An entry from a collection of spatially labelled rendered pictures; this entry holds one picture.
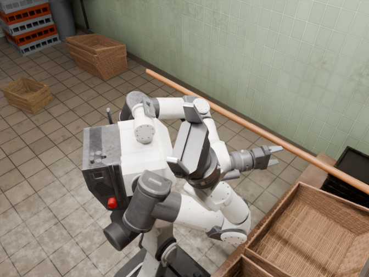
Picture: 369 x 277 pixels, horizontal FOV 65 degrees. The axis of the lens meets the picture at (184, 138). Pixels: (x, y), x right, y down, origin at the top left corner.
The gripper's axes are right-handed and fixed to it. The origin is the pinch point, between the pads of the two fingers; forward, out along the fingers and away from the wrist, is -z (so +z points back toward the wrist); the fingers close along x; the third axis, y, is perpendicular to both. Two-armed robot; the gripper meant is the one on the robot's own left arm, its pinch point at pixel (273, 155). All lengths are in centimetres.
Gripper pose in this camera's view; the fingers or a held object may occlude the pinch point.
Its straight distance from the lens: 127.4
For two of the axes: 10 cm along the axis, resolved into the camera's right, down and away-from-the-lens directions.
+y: 2.0, 6.8, -7.1
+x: 0.0, 7.2, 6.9
